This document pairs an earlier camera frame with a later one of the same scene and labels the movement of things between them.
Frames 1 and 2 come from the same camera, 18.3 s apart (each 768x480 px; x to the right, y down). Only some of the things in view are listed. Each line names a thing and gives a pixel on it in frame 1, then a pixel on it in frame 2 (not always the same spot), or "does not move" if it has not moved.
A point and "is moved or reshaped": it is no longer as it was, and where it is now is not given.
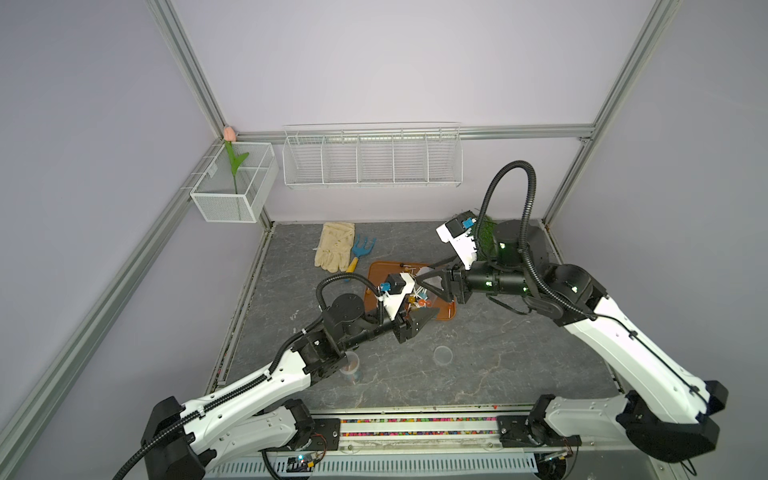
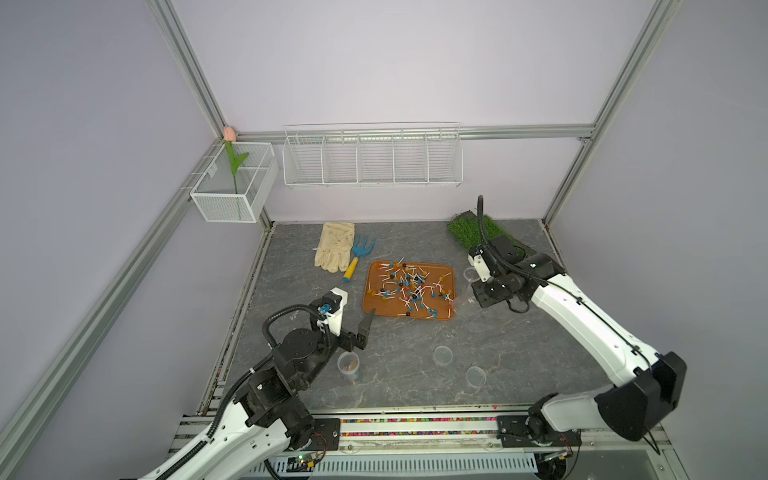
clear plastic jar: (351, 371) does not move
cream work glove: (335, 246) does not move
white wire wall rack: (368, 155) does not move
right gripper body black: (462, 289) -> (489, 292)
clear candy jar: (422, 304) is moved or reshaped
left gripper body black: (399, 326) -> (346, 340)
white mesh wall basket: (235, 184) does not move
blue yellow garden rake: (359, 251) does not move
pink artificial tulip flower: (229, 137) does not move
